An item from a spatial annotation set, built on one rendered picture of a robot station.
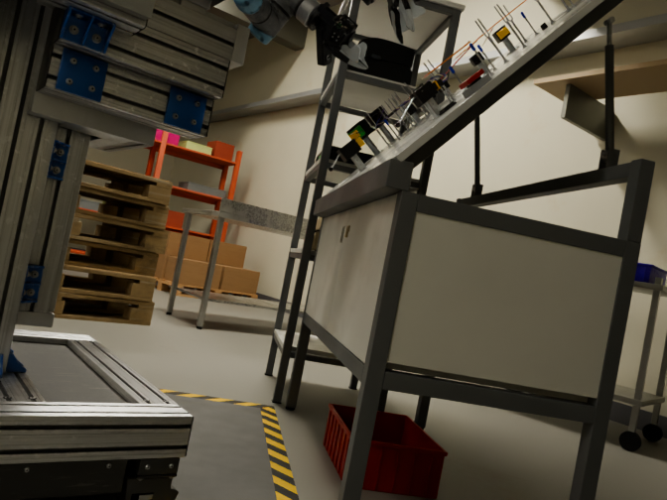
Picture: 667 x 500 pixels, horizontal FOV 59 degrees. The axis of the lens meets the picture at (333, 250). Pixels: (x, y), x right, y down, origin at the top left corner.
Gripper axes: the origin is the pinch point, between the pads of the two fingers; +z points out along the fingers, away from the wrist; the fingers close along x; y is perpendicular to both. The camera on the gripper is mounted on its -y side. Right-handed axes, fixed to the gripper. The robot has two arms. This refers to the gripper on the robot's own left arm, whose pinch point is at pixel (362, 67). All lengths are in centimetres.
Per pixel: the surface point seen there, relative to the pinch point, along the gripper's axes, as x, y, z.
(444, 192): 290, -216, 26
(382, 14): 113, -40, -42
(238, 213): 119, -227, -65
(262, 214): 136, -229, -55
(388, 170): -42, 11, 31
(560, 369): -36, -3, 90
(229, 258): 266, -473, -113
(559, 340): -33, 1, 86
